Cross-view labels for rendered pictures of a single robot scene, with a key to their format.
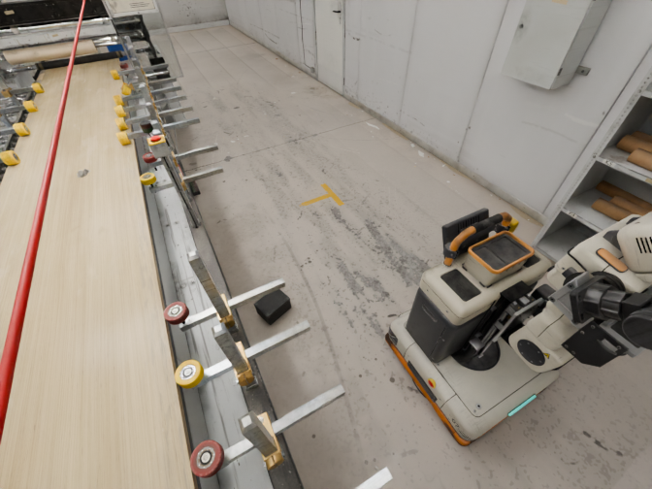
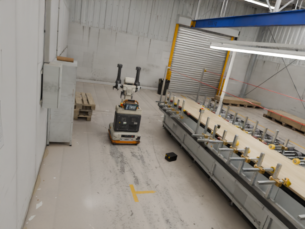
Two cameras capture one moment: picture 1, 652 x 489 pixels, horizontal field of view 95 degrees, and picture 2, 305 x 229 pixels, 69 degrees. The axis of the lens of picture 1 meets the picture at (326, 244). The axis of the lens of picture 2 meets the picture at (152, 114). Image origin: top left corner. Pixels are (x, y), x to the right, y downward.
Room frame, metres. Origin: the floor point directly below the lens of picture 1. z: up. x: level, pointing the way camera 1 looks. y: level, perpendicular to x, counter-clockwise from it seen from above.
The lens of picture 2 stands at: (5.26, 0.25, 2.14)
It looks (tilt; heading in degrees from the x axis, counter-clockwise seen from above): 17 degrees down; 186
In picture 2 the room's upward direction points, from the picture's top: 11 degrees clockwise
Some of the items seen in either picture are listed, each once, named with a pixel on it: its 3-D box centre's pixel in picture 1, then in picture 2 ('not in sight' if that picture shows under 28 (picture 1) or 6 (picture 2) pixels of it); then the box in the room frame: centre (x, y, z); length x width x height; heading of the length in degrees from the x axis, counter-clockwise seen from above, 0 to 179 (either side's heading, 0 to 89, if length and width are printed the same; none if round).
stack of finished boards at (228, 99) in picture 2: not in sight; (238, 100); (-6.47, 3.34, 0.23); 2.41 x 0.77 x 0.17; 118
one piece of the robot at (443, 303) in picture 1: (477, 300); (127, 116); (0.77, -0.72, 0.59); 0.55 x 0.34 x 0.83; 115
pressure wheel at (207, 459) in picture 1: (211, 460); not in sight; (0.14, 0.34, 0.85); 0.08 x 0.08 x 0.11
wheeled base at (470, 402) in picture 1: (464, 353); (124, 132); (0.69, -0.76, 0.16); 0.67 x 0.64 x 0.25; 25
